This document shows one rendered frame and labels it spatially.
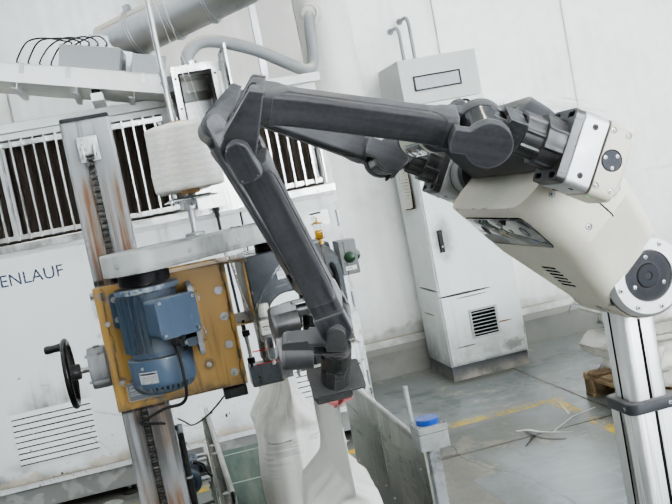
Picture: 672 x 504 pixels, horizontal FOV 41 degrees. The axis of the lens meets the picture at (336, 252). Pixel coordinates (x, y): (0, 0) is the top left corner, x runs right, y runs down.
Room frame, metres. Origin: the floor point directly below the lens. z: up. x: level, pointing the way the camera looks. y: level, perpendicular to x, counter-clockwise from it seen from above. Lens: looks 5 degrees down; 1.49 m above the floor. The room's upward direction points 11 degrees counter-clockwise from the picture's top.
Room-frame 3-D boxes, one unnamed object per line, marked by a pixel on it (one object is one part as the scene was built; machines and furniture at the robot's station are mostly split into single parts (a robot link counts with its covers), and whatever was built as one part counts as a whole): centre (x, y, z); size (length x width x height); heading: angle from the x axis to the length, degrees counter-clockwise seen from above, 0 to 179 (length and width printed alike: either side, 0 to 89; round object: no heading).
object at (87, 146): (2.24, 0.55, 1.68); 0.05 x 0.03 x 0.06; 101
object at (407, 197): (6.18, -0.55, 1.34); 0.24 x 0.04 x 0.32; 11
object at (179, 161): (2.13, 0.31, 1.61); 0.17 x 0.17 x 0.17
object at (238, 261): (2.36, 0.28, 1.26); 0.22 x 0.05 x 0.16; 11
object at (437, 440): (2.24, -0.15, 0.81); 0.08 x 0.08 x 0.06; 11
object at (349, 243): (2.35, -0.02, 1.29); 0.08 x 0.05 x 0.09; 11
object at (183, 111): (4.72, 0.56, 1.82); 0.51 x 0.27 x 0.71; 11
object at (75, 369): (2.26, 0.72, 1.13); 0.18 x 0.11 x 0.18; 11
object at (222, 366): (2.33, 0.47, 1.18); 0.34 x 0.25 x 0.31; 101
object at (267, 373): (2.29, 0.24, 1.04); 0.08 x 0.06 x 0.05; 101
